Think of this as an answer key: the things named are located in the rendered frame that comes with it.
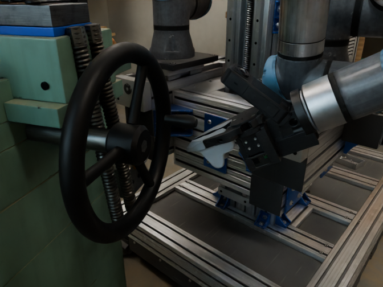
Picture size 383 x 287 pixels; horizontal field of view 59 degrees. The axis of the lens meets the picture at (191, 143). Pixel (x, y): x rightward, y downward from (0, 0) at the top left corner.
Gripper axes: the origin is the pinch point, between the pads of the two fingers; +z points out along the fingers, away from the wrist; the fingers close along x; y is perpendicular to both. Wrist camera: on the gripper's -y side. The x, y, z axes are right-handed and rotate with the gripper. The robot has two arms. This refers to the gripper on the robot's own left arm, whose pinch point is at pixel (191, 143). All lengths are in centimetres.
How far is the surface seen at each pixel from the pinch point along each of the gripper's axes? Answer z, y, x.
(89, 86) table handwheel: -2.8, -15.4, -19.8
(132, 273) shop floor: 70, 49, 36
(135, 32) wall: 172, -73, 335
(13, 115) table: 15.3, -17.9, -15.4
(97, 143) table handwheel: 6.9, -8.5, -12.7
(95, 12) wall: 196, -115, 317
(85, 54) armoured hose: 2.9, -20.3, -9.5
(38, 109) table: 10.3, -16.7, -15.4
